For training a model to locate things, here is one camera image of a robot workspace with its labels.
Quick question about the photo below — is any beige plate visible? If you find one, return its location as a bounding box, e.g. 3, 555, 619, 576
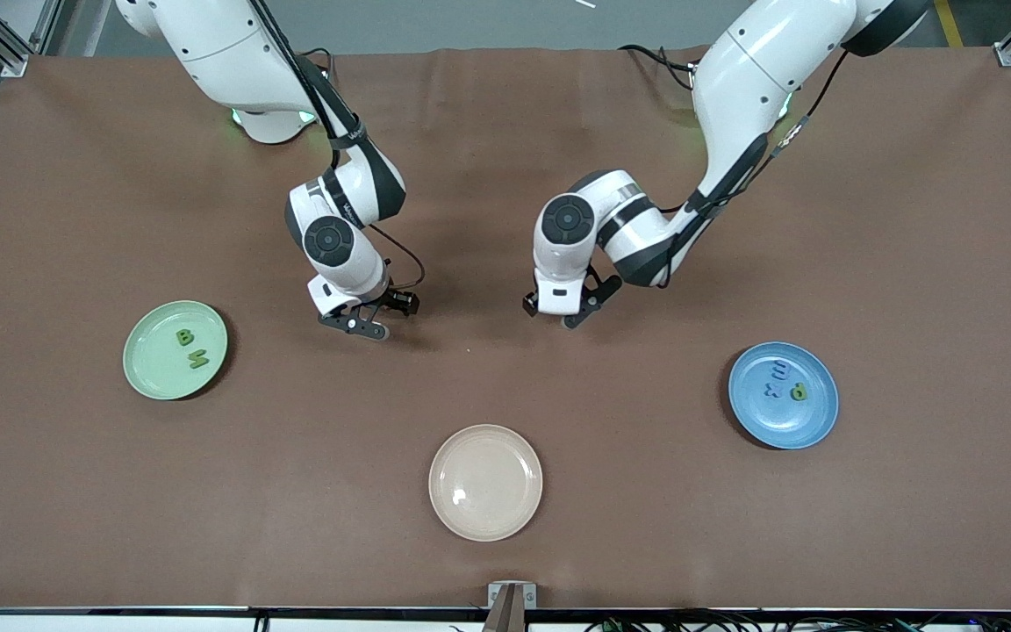
428, 424, 544, 542

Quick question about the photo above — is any light green plate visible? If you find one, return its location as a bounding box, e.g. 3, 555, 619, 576
122, 301, 228, 402

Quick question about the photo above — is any brown table mat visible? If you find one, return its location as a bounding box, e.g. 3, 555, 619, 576
0, 44, 1011, 611

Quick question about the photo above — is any blue plate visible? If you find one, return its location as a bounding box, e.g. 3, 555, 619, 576
728, 341, 840, 450

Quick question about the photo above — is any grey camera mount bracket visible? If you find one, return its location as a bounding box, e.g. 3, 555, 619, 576
481, 581, 538, 632

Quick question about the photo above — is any tangled black cable bundle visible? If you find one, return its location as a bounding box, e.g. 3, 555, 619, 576
580, 614, 1011, 632

